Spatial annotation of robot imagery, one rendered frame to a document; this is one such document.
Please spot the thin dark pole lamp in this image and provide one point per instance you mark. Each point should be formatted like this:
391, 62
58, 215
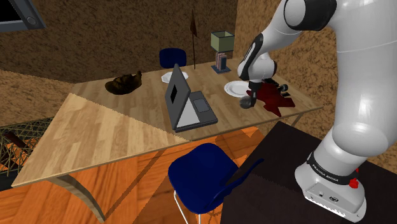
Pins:
193, 31

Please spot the green shade table lamp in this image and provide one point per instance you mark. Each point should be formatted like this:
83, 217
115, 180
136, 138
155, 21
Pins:
222, 42

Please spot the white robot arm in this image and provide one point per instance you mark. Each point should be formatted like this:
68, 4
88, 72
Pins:
359, 93

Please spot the dark red cloth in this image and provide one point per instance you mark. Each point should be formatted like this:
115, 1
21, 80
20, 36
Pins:
273, 97

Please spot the dark grey round object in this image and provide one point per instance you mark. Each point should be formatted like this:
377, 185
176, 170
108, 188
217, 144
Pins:
245, 103

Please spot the black cylindrical device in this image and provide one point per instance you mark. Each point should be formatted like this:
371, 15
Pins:
280, 87

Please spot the dark blue chair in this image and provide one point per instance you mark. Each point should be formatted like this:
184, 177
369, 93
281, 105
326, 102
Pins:
172, 57
198, 173

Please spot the grey open laptop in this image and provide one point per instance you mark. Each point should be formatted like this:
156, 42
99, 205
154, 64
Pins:
180, 99

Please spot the white plate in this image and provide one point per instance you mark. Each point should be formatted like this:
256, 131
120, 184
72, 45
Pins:
167, 77
235, 89

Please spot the light wooden table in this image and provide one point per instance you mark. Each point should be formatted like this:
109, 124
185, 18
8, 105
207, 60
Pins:
93, 124

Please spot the grey framed wall screen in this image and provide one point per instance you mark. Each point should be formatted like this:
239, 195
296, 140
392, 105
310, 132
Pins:
12, 14

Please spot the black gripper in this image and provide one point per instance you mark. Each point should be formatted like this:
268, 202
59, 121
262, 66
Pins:
253, 90

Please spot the dark robot stand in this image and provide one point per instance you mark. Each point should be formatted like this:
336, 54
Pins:
276, 173

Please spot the dark brown lumpy figure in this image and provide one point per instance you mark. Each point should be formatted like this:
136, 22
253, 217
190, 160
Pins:
124, 84

